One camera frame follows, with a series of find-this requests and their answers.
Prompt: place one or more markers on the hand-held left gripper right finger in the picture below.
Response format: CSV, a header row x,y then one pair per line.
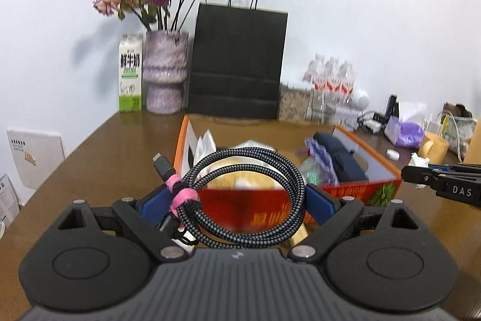
x,y
319,202

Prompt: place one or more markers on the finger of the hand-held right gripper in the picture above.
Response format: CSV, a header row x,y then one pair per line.
x,y
421,176
458,168

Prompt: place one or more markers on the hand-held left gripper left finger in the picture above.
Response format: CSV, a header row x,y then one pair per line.
x,y
152,202

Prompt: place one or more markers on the white tissue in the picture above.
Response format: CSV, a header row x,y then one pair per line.
x,y
418,160

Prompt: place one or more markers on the orange cardboard box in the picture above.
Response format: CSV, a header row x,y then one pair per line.
x,y
349,195

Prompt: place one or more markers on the wooden desktop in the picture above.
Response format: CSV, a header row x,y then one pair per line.
x,y
112,155

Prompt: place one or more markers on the yellow mug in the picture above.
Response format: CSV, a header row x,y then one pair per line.
x,y
434,150

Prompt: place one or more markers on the white round cap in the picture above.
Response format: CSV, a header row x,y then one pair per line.
x,y
392,154

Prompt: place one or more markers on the brown green paper bag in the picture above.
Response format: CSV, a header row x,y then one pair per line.
x,y
458,125

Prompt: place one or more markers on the purple tissue pack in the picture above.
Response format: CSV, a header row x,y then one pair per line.
x,y
407,131

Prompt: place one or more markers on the purple knitted cloth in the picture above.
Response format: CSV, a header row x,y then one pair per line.
x,y
319,155

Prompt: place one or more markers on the dark blue pouch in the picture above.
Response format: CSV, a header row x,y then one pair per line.
x,y
345,159

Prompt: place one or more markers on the white paper packet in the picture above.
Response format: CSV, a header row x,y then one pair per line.
x,y
204,148

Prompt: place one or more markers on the white printed tin box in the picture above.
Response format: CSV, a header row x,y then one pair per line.
x,y
345,118

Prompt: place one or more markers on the clear glass cup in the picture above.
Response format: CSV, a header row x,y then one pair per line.
x,y
322,108

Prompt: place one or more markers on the white round speaker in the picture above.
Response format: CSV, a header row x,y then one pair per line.
x,y
361,99

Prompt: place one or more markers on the clear container of seeds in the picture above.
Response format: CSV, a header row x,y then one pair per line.
x,y
295,104

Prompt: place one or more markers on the clear water bottle red label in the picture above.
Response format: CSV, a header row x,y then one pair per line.
x,y
347,82
332,78
315,74

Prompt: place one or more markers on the white flat board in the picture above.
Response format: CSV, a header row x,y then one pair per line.
x,y
35,155

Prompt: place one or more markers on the white green milk carton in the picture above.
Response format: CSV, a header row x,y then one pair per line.
x,y
130,76

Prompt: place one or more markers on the purple mottled ceramic vase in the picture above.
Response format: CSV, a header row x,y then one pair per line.
x,y
165,72

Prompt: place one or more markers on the black paper bag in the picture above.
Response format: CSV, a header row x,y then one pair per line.
x,y
236,61

